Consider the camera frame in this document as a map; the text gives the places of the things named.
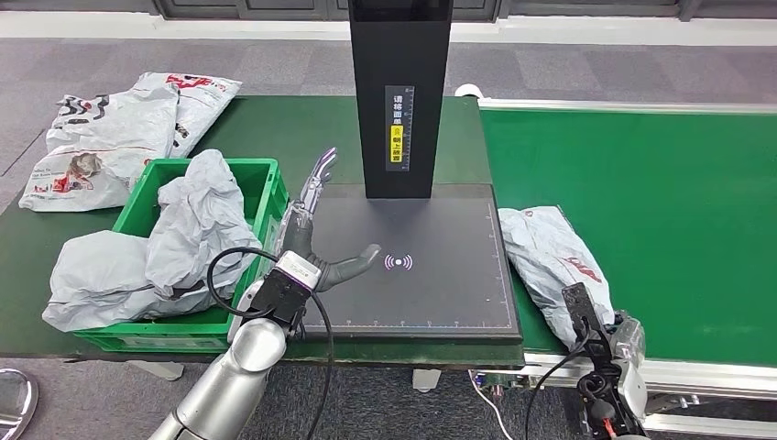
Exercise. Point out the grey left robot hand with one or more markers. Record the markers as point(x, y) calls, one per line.
point(300, 234)

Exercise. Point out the dark glass partition frame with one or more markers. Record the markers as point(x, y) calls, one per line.
point(243, 7)

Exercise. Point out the small circuit board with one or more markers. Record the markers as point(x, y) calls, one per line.
point(498, 380)

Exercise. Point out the black scanner column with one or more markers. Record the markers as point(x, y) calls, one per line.
point(376, 61)

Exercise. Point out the plain grey parcel bag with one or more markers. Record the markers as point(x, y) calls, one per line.
point(91, 279)

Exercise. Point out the shiny chrome object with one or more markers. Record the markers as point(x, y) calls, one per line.
point(15, 401)

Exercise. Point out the green plastic crate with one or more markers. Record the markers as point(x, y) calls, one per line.
point(182, 334)

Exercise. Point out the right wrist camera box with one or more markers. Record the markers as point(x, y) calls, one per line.
point(580, 310)

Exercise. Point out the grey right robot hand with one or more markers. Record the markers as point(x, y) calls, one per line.
point(628, 337)

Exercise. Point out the black scanner platform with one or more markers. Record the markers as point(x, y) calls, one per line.
point(425, 291)

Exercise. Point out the green conveyor belt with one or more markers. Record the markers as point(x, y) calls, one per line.
point(637, 212)

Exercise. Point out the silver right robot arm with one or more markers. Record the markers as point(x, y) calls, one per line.
point(631, 388)

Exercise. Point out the white conveyor roller cap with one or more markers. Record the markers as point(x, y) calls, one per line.
point(469, 90)

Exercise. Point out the white parcel with black print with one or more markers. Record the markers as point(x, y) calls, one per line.
point(106, 146)

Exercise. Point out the white parcel with red logo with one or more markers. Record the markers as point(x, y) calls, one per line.
point(203, 103)

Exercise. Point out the white table foot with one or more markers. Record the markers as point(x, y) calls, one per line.
point(426, 381)
point(158, 370)

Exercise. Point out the grey parcel with red print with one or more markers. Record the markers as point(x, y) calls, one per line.
point(200, 225)
point(546, 255)

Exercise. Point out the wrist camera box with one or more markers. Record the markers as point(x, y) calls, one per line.
point(282, 297)
point(580, 310)

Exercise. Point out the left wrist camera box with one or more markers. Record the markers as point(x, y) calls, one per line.
point(282, 297)

